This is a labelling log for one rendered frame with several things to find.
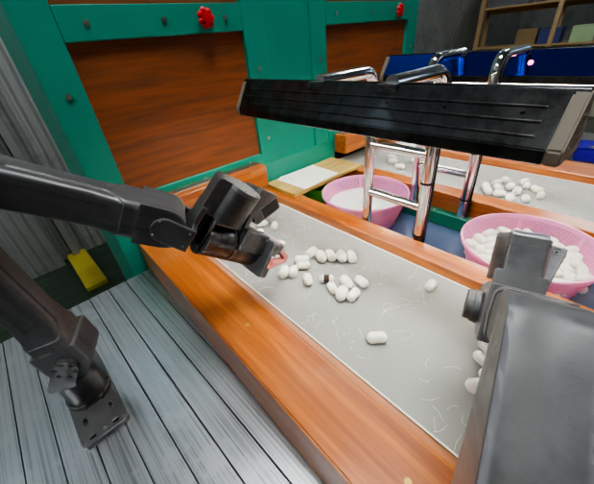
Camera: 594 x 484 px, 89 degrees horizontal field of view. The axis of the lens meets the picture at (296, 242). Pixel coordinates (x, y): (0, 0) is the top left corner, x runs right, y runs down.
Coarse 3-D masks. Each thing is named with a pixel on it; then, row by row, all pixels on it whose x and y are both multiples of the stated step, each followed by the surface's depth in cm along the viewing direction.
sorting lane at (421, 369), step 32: (288, 224) 87; (320, 224) 85; (384, 256) 70; (256, 288) 65; (288, 288) 64; (320, 288) 63; (384, 288) 62; (416, 288) 61; (448, 288) 60; (320, 320) 56; (352, 320) 56; (384, 320) 55; (416, 320) 54; (448, 320) 54; (352, 352) 50; (384, 352) 49; (416, 352) 49; (448, 352) 48; (384, 384) 45; (416, 384) 44; (448, 384) 44; (416, 416) 41; (448, 416) 40; (448, 448) 37
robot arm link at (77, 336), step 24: (0, 264) 38; (0, 288) 38; (24, 288) 41; (0, 312) 40; (24, 312) 41; (48, 312) 43; (24, 336) 42; (48, 336) 43; (72, 336) 46; (96, 336) 51; (48, 360) 45
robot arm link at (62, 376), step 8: (64, 360) 45; (72, 360) 46; (56, 368) 45; (64, 368) 46; (72, 368) 46; (56, 376) 46; (64, 376) 46; (72, 376) 47; (48, 384) 46; (56, 384) 46; (64, 384) 47; (72, 384) 48; (48, 392) 47; (56, 392) 47
